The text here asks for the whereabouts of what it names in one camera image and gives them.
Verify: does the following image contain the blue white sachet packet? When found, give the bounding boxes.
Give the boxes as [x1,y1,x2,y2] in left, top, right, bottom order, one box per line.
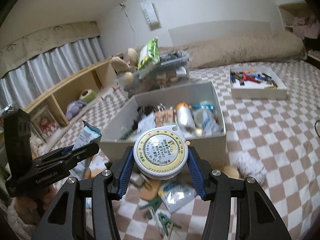
[71,120,101,180]

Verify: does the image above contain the green plastic clip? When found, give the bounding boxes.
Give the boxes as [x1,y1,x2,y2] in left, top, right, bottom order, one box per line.
[139,196,162,220]
[158,212,182,237]

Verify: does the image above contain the round white tape measure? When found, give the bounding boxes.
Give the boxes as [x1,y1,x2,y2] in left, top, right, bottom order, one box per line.
[133,125,188,180]

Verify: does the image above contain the framed doll display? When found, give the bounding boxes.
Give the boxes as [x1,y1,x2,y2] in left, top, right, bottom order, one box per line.
[31,105,60,141]

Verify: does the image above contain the wooden bedside shelf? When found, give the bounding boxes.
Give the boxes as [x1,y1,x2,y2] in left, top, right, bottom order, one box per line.
[24,57,116,142]

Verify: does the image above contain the purple plush toy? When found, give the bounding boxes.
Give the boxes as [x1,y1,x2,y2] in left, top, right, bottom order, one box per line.
[66,100,87,121]

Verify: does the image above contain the avocado plush toy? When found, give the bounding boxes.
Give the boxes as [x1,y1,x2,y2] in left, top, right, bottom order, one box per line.
[79,89,96,103]

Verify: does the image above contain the grey curtain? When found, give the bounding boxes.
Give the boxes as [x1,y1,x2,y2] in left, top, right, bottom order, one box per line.
[1,37,105,109]

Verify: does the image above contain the beige plush slippers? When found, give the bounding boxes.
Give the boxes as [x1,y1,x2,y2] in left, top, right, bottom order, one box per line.
[110,48,139,74]

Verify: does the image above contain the checkered bed sheet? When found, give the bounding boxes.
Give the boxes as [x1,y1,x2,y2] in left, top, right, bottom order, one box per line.
[54,61,319,239]

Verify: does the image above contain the white shoe box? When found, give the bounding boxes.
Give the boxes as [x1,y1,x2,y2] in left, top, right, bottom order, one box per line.
[100,82,226,168]

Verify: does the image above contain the green white snack bag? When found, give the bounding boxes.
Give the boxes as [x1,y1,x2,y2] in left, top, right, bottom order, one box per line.
[138,37,160,69]

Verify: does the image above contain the shallow white tray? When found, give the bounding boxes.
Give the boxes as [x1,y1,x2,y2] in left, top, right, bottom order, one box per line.
[229,66,287,100]

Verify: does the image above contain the clear plastic storage bin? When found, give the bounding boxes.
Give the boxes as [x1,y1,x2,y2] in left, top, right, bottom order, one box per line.
[114,50,190,97]

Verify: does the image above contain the beige fluffy blanket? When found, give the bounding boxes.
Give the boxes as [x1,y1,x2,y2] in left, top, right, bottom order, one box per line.
[159,30,306,69]

